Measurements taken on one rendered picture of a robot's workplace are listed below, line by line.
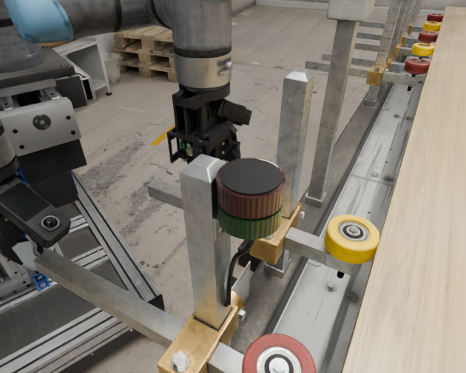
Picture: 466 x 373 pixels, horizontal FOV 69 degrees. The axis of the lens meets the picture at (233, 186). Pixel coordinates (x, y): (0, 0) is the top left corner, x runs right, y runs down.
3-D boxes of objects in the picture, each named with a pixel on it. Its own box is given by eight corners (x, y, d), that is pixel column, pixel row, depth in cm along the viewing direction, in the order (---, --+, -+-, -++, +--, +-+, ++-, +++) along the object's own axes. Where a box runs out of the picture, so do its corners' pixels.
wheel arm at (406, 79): (304, 70, 144) (305, 60, 141) (306, 68, 146) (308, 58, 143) (415, 89, 127) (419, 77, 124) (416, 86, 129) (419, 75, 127)
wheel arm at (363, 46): (335, 48, 180) (336, 39, 177) (336, 46, 182) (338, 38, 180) (424, 60, 163) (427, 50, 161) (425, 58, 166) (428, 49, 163)
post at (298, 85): (264, 286, 76) (284, 71, 47) (271, 274, 78) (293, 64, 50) (279, 292, 75) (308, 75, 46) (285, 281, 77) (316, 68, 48)
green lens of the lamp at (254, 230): (205, 225, 31) (204, 207, 30) (236, 190, 35) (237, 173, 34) (265, 249, 29) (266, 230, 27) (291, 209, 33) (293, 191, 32)
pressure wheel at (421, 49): (427, 70, 148) (436, 43, 141) (424, 75, 143) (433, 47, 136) (407, 67, 152) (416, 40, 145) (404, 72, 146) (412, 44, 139)
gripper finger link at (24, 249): (27, 259, 60) (6, 220, 55) (49, 271, 58) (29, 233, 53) (10, 271, 58) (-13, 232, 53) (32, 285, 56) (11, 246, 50)
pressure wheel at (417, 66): (411, 86, 133) (421, 55, 127) (424, 93, 127) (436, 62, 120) (393, 87, 132) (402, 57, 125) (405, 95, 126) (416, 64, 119)
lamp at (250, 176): (212, 324, 41) (203, 181, 28) (234, 290, 45) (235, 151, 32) (255, 347, 39) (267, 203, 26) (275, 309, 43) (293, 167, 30)
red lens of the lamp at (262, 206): (203, 204, 30) (203, 184, 28) (237, 170, 34) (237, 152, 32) (266, 227, 27) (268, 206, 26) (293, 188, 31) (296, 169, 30)
